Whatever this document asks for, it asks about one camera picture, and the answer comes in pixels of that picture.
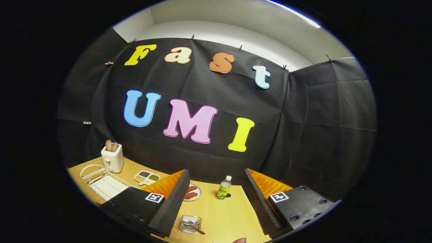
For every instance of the toast bread slice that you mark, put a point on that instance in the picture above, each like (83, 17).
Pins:
(108, 145)
(114, 147)

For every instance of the white toaster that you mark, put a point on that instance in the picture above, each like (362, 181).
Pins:
(114, 160)

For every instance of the green tea bottle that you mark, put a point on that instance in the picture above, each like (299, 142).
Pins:
(223, 190)

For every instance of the white ribbed drip tray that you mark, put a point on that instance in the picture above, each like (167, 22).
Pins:
(108, 187)

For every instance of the yellow beans pile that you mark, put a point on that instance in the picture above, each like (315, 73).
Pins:
(139, 178)

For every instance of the metal spoon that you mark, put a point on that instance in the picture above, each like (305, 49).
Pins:
(199, 230)

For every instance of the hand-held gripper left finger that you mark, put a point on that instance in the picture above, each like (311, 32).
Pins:
(172, 206)

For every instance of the white round plate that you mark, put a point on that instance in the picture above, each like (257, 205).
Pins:
(199, 195)

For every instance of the white divided snack tray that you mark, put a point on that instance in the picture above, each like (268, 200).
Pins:
(145, 182)

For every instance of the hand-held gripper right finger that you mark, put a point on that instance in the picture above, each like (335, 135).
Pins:
(260, 206)

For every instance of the green beans pile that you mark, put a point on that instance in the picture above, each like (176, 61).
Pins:
(154, 177)

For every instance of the dark beans pile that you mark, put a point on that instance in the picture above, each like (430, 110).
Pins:
(144, 174)

